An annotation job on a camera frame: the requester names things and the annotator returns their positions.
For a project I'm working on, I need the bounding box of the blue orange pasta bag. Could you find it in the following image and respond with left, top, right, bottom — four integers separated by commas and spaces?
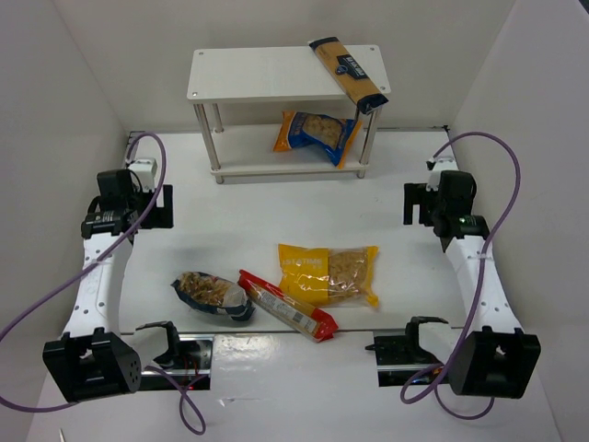
272, 110, 363, 169

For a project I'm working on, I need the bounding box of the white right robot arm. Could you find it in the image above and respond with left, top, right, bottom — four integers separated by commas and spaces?
403, 170, 541, 399

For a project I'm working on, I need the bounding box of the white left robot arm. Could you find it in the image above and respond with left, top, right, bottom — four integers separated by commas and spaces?
42, 158, 179, 403

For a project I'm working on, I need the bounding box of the blue spaghetti packet on shelf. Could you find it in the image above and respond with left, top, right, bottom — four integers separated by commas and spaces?
308, 37, 388, 115

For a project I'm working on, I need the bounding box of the white two-tier shelf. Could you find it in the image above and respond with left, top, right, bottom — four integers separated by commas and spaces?
187, 46, 379, 183

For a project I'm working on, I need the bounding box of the clear dark-blue fusilli bag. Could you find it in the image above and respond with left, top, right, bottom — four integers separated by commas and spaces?
171, 272, 255, 322

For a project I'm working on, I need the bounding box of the yellow macaroni bag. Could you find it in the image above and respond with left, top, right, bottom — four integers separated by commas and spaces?
278, 244, 379, 308

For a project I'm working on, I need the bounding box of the red spaghetti packet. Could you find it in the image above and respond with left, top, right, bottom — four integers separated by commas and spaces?
238, 270, 339, 343

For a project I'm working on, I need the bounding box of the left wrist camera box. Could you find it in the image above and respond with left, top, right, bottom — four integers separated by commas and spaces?
125, 157, 157, 192

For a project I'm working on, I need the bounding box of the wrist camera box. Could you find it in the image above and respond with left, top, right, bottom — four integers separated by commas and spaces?
125, 157, 157, 192
426, 156, 458, 192

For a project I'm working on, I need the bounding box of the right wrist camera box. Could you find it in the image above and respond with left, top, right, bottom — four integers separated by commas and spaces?
426, 156, 458, 192

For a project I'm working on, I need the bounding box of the aluminium table edge rail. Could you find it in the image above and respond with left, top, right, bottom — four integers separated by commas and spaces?
122, 131, 155, 169

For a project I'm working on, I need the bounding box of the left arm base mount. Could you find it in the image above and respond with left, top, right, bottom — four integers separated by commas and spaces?
124, 334, 215, 392

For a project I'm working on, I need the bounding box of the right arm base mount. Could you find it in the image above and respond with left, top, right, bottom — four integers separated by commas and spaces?
365, 331, 439, 388

